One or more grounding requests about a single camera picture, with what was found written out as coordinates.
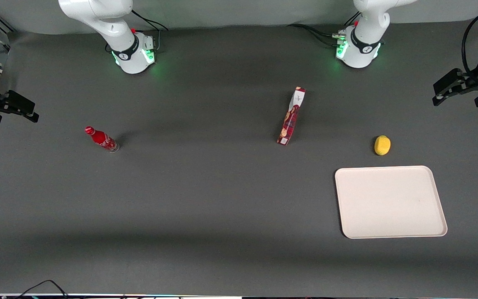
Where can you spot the yellow lemon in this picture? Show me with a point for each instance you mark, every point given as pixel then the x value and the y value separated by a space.
pixel 382 145

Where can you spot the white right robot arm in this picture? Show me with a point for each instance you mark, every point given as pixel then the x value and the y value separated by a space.
pixel 110 29

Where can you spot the red cookie box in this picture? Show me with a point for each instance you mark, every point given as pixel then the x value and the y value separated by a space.
pixel 292 118

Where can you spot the red cola bottle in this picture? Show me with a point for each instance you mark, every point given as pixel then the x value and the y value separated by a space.
pixel 101 139

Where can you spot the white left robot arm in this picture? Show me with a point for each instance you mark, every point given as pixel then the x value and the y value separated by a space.
pixel 363 39

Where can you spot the beige plastic tray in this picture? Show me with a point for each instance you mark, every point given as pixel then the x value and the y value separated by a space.
pixel 390 202

